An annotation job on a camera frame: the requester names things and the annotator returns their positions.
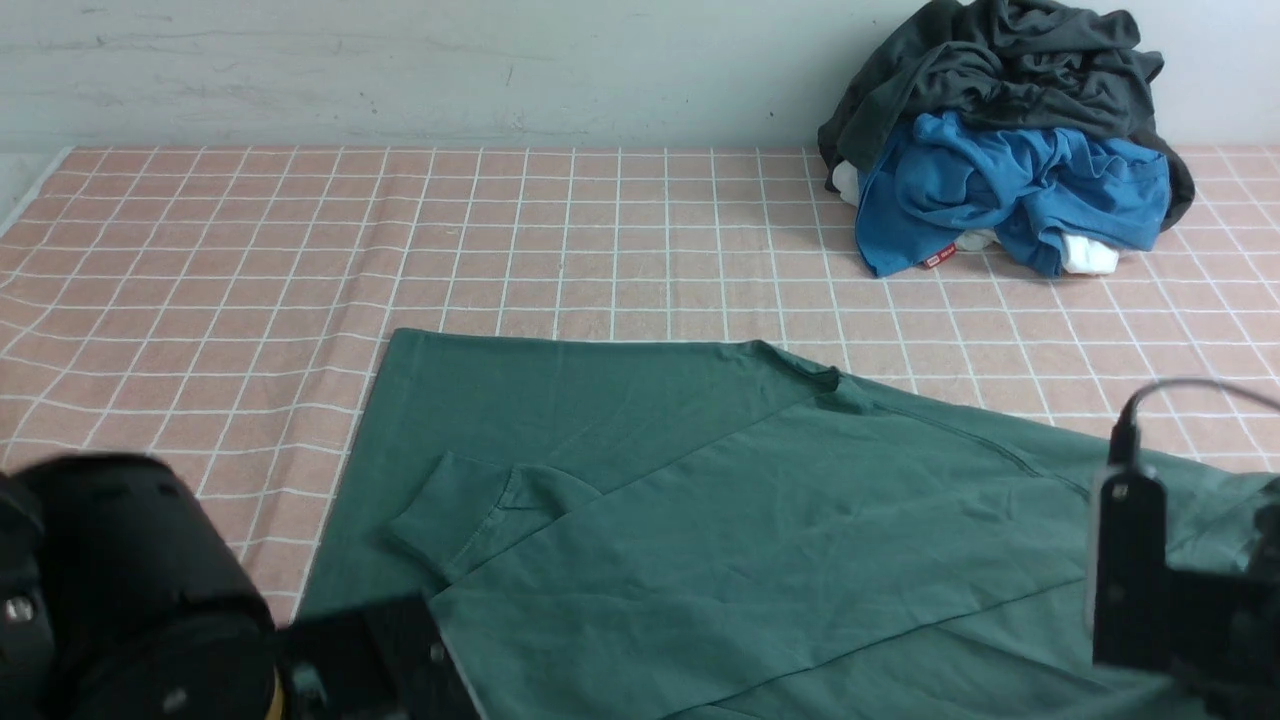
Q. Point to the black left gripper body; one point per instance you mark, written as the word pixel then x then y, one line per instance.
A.
pixel 382 660

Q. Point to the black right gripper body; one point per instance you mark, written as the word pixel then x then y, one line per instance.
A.
pixel 1222 627

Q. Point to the green long-sleeve shirt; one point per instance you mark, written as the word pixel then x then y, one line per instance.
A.
pixel 707 531

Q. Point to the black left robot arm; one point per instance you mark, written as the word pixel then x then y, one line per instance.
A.
pixel 121 601

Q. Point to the blue crumpled shirt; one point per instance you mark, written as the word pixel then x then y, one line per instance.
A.
pixel 937 178

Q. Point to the pink grid-pattern tablecloth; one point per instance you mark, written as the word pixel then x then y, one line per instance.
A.
pixel 226 308

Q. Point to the dark grey crumpled garment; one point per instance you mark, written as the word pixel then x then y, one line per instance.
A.
pixel 1007 65

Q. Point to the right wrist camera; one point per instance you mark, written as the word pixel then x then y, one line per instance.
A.
pixel 1127 583

